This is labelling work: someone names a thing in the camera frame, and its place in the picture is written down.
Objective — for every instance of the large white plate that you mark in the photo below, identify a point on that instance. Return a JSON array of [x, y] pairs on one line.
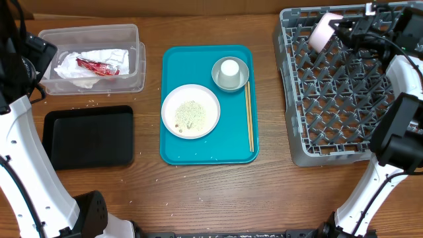
[[190, 111]]

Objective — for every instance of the red snack wrapper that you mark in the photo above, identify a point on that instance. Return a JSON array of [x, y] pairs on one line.
[[98, 68]]

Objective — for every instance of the teal plastic tray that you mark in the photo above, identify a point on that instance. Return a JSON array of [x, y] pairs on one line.
[[228, 142]]

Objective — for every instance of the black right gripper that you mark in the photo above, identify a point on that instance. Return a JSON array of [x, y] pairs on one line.
[[351, 29]]

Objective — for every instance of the black tray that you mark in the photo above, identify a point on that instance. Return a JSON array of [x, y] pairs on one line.
[[89, 137]]

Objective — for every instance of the clear plastic waste bin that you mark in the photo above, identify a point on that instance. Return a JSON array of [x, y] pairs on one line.
[[88, 38]]

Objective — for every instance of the white napkin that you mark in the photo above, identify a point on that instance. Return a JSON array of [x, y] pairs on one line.
[[86, 79]]

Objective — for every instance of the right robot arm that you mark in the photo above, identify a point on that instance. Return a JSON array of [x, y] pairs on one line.
[[397, 151]]

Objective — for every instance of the wooden chopstick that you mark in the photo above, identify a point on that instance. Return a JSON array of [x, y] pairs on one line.
[[249, 116]]

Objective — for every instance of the small pink bowl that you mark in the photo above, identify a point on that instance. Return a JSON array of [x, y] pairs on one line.
[[322, 32]]

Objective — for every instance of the white paper cup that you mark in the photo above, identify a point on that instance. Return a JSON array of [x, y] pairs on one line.
[[229, 74]]

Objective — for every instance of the wooden chopstick right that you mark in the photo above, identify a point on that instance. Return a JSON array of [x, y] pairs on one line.
[[249, 116]]

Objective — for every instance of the grey dishwasher rack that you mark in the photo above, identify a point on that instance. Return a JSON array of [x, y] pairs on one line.
[[334, 99]]

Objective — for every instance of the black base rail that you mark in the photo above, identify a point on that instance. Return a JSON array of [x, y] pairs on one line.
[[291, 233]]

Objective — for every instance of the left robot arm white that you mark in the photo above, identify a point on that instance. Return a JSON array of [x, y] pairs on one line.
[[41, 204]]

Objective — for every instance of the grey-white bowl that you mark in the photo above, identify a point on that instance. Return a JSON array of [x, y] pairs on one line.
[[244, 73]]

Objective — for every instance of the wooden chopstick left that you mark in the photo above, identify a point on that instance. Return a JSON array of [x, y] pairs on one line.
[[247, 118]]

